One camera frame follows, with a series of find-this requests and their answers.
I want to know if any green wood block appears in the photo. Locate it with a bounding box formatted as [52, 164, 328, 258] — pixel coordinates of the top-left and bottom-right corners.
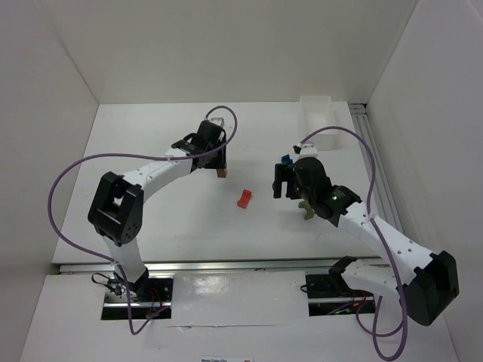
[298, 201, 315, 220]

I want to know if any aluminium rail front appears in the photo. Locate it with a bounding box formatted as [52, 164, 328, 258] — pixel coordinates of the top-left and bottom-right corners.
[58, 257, 414, 275]

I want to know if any aluminium rail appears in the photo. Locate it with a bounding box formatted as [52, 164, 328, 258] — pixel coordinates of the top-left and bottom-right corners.
[58, 257, 414, 275]
[349, 103, 405, 234]

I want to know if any aluminium rail right side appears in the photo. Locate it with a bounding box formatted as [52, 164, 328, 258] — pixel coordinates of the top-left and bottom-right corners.
[349, 103, 405, 234]

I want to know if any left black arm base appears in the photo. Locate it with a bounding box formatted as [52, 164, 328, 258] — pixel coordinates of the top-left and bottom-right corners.
[91, 272, 174, 321]

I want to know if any white perforated plastic bin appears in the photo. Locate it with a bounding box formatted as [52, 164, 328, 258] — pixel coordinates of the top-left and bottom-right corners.
[299, 96, 338, 151]

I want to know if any brown wood block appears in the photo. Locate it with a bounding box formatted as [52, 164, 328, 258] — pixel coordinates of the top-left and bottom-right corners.
[216, 168, 228, 178]

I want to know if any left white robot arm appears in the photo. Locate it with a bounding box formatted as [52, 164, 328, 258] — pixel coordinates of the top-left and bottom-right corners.
[88, 118, 226, 297]

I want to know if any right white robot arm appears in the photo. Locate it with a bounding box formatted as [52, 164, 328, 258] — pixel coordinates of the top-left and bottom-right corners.
[272, 157, 459, 326]

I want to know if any blue wood block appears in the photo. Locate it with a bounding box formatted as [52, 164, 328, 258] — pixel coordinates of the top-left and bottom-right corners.
[281, 155, 294, 165]

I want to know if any white label with text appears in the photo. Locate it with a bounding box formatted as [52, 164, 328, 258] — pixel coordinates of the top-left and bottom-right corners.
[198, 356, 254, 362]

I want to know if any red wood block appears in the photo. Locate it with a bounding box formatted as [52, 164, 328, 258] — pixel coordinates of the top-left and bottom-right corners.
[237, 189, 253, 209]

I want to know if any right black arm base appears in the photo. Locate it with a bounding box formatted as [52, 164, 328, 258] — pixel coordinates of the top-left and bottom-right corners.
[300, 256, 375, 317]

